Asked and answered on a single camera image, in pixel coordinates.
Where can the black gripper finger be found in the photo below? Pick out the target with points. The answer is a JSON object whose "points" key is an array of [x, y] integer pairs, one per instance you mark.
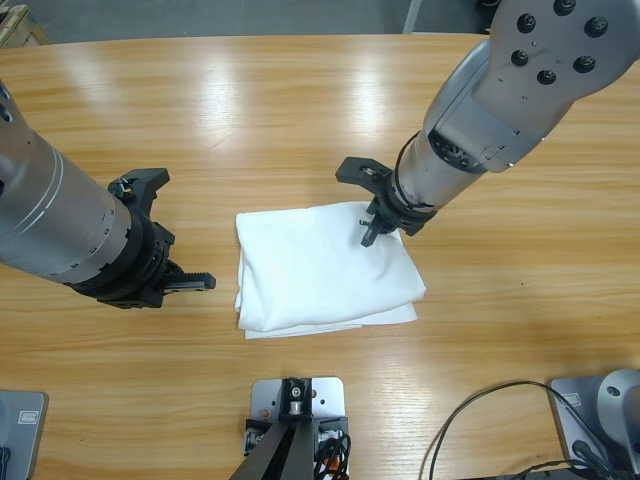
{"points": [[362, 170], [190, 281], [142, 182], [371, 232]]}

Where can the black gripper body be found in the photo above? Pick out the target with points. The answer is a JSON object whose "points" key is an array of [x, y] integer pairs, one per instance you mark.
{"points": [[135, 255], [400, 205]]}

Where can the white Unitree T-shirt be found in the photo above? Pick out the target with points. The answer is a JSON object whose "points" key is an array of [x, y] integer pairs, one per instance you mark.
{"points": [[320, 270]]}

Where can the wooden pallet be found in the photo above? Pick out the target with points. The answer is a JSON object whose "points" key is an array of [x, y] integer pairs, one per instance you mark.
{"points": [[20, 25]]}

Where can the white metal post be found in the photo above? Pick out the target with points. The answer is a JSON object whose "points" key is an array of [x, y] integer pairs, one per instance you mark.
{"points": [[412, 15]]}

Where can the white block with dark post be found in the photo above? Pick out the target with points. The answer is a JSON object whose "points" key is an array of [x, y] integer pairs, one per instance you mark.
{"points": [[296, 430]]}

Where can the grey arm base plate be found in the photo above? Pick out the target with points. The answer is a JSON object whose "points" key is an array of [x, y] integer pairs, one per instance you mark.
{"points": [[590, 420], [20, 435]]}

